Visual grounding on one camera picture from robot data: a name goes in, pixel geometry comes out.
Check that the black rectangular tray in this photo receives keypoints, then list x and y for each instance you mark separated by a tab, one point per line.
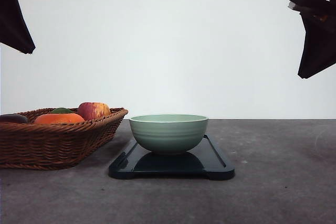
136	161

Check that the dark green fruit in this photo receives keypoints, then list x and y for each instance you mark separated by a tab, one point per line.
61	110

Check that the red yellow apple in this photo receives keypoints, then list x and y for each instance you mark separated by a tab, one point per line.
93	110

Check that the dark purple fruit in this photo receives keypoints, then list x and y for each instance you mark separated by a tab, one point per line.
17	118

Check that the black, image-right gripper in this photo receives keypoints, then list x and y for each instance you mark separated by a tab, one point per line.
319	21

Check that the orange tangerine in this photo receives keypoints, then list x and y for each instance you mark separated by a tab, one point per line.
59	118

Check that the green ceramic bowl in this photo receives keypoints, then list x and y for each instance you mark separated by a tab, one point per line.
168	133

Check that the brown wicker basket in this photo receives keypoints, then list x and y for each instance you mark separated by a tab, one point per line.
55	146

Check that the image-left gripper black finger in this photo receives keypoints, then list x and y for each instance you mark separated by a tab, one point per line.
14	31

